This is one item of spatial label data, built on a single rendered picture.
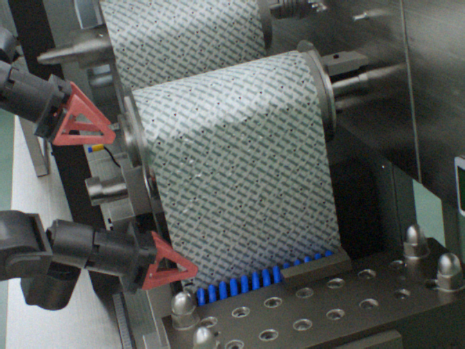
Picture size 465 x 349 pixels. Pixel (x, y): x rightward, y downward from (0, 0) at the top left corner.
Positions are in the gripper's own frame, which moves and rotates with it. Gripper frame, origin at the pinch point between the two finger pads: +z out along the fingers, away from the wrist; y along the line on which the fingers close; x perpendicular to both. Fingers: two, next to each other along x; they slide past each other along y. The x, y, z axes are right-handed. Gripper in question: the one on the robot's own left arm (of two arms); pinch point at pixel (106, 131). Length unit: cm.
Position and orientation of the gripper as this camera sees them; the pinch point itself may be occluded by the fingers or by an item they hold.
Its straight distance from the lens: 108.1
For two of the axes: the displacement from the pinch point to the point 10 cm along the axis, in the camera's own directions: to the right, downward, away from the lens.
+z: 8.5, 3.8, 3.6
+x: 4.6, -8.7, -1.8
